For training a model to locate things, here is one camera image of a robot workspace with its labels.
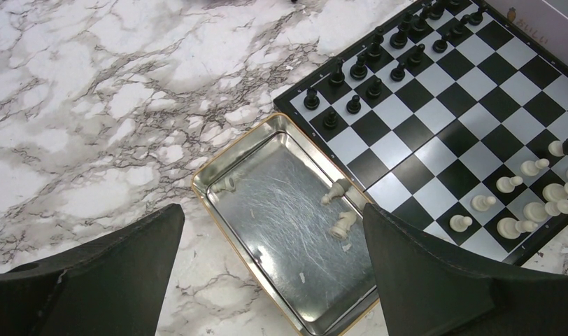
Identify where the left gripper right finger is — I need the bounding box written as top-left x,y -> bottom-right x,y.
363,203 -> 568,335

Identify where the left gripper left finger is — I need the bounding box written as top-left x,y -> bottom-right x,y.
0,204 -> 185,335

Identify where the white pawn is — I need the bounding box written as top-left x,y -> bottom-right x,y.
523,199 -> 568,223
210,174 -> 236,193
449,215 -> 473,232
520,158 -> 550,176
320,178 -> 352,205
548,141 -> 565,157

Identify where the white chess piece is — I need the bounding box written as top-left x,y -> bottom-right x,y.
496,176 -> 523,193
471,195 -> 497,212

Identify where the white piece corner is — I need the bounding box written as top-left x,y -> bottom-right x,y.
497,218 -> 539,239

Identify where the white knight back row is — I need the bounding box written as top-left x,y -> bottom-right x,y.
329,211 -> 357,240

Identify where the gold tin with white pieces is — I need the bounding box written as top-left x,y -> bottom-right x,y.
192,113 -> 378,335

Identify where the empty silver metal tin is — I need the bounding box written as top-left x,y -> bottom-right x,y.
487,0 -> 568,66

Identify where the black and white chessboard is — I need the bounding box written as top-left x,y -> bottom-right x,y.
274,1 -> 568,265

